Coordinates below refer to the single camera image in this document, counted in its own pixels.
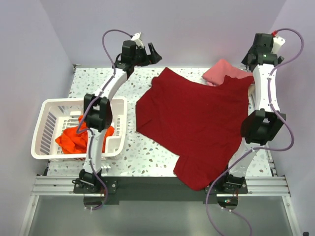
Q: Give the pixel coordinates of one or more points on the folded beige t-shirt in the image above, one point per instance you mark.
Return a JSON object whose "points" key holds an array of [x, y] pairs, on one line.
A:
{"points": [[251, 90]]}

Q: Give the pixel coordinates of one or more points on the folded pink t-shirt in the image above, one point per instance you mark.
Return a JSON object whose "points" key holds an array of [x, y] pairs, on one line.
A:
{"points": [[216, 74]]}

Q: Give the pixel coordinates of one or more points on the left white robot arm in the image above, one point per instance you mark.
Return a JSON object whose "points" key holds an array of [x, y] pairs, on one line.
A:
{"points": [[98, 113]]}

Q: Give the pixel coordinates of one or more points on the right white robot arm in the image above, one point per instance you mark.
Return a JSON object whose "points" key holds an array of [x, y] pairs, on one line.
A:
{"points": [[262, 124]]}

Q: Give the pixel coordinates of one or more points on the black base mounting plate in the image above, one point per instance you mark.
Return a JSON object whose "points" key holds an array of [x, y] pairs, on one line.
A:
{"points": [[169, 189]]}

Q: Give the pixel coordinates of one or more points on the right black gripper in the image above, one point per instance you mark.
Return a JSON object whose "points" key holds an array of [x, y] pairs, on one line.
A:
{"points": [[244, 61]]}

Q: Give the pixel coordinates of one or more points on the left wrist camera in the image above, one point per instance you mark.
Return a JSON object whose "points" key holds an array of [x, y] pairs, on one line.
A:
{"points": [[137, 39]]}

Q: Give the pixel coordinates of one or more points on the white plastic laundry basket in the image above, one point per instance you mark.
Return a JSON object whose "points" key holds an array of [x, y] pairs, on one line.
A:
{"points": [[58, 114]]}

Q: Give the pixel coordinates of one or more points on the dark red t-shirt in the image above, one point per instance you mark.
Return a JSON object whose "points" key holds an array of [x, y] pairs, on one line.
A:
{"points": [[199, 123]]}

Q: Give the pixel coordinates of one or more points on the aluminium extrusion rail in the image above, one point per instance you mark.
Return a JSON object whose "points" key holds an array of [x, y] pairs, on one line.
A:
{"points": [[62, 185]]}

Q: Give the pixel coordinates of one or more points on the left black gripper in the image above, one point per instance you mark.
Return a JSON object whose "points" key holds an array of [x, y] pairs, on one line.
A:
{"points": [[153, 58]]}

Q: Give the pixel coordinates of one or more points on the orange t-shirt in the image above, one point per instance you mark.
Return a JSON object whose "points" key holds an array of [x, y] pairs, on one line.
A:
{"points": [[72, 142]]}

